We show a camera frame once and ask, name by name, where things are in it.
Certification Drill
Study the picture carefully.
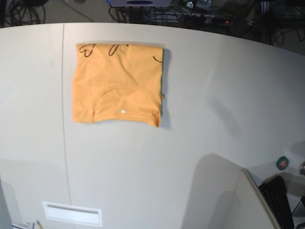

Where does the yellow t-shirt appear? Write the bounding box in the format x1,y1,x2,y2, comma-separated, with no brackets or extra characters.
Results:
72,43,164,127

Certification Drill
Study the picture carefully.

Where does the white table slot plate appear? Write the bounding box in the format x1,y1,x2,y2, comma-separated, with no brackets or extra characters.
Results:
43,201,102,227

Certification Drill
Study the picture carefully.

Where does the green tape roll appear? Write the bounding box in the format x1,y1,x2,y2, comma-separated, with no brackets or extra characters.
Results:
276,156,289,171

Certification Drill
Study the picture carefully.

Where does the black keyboard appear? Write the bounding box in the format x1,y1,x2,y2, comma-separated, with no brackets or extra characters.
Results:
259,176,295,229

